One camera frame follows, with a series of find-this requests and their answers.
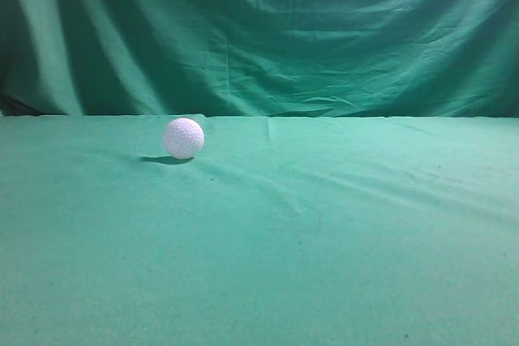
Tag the white dimpled golf ball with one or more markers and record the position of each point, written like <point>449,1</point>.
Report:
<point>183,138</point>

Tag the green backdrop curtain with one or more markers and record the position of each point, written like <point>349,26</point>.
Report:
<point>275,58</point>

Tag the green table cloth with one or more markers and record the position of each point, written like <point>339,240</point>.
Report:
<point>282,231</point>

